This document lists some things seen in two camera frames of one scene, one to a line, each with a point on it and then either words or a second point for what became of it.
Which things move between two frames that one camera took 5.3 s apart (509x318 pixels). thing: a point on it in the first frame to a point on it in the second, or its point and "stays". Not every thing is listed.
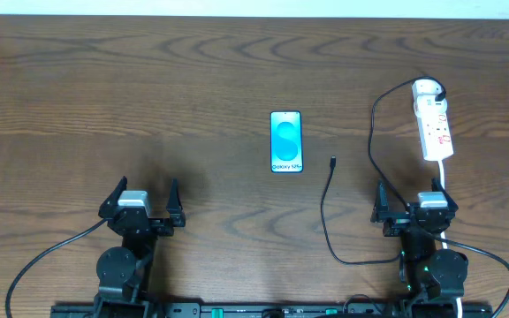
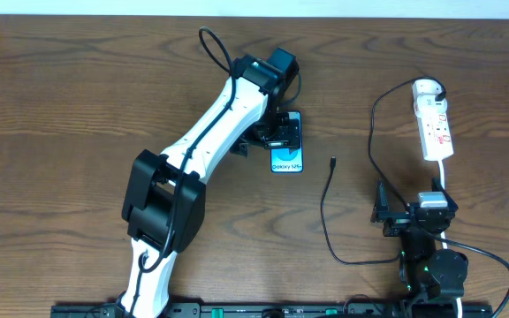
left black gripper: (149, 222) to (274, 134)
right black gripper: (407, 222) stays
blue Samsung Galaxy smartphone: (286, 141) stays
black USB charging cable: (440, 96) stays
